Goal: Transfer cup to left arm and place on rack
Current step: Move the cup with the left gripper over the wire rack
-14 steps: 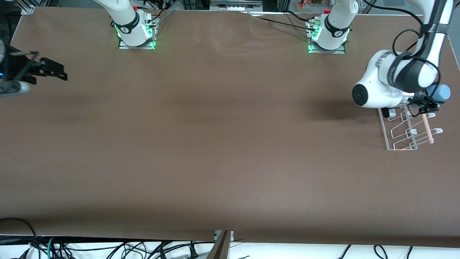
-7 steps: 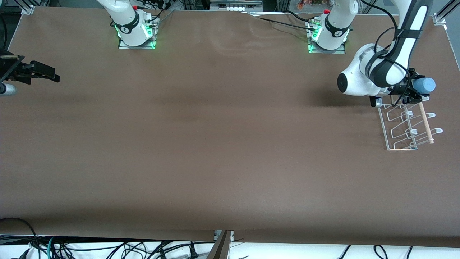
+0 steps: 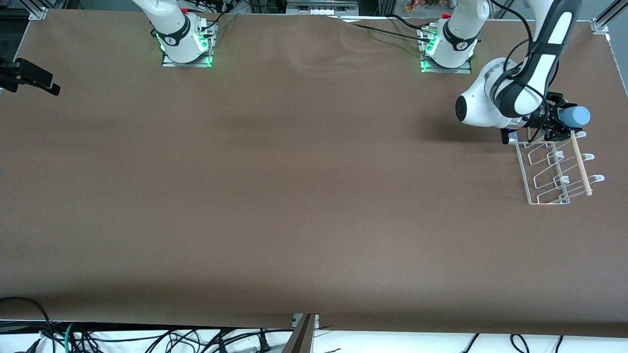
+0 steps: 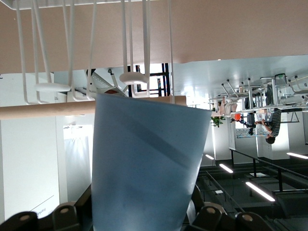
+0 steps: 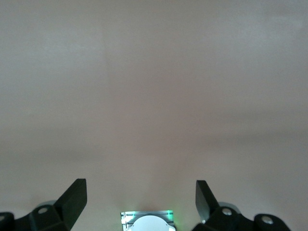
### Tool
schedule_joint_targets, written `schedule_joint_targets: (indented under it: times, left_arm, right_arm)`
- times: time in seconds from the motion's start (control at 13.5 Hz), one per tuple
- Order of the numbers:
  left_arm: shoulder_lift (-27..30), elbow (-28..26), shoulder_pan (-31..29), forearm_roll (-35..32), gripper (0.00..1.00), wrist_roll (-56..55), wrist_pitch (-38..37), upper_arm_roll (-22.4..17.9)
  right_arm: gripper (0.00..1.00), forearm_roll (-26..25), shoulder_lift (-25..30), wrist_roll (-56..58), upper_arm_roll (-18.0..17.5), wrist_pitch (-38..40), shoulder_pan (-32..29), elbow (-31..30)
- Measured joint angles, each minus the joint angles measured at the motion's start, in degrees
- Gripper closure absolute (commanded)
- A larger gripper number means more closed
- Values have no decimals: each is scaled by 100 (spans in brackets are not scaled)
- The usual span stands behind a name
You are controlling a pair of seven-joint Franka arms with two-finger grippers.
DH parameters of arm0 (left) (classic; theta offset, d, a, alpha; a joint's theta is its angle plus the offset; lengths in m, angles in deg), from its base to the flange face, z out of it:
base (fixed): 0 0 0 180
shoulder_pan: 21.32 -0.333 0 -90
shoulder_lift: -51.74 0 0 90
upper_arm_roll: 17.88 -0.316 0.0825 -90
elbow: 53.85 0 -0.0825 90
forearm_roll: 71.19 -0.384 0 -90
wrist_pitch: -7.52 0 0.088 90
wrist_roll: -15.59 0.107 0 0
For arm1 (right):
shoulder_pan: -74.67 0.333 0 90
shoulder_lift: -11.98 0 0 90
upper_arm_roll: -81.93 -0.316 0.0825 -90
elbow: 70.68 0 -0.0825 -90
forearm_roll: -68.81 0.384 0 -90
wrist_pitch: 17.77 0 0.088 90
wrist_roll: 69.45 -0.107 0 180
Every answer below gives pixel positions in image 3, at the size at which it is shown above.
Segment white wire cup rack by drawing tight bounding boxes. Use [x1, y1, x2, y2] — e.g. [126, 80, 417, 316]
[515, 128, 605, 205]

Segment tangled black floor cables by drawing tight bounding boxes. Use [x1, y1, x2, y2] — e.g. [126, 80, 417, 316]
[74, 328, 295, 353]

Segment thick black floor cable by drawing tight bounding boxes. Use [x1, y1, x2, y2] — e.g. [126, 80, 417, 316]
[0, 296, 53, 344]

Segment aluminium frame profile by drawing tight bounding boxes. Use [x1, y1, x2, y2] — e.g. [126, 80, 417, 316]
[25, 0, 48, 21]
[590, 0, 628, 35]

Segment grey power strip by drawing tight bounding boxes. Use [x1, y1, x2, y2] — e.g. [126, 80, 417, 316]
[286, 0, 360, 16]

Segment black cable on cloth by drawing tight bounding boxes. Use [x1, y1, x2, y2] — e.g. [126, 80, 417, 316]
[343, 14, 435, 44]

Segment brown table cloth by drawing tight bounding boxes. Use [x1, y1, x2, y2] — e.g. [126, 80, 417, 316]
[0, 9, 628, 339]

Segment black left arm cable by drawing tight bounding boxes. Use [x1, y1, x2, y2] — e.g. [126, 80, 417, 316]
[490, 0, 550, 144]

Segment blue plastic cup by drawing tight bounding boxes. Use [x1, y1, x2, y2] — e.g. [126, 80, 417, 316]
[559, 105, 591, 129]

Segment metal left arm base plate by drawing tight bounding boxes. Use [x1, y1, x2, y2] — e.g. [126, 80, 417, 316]
[420, 25, 473, 75]

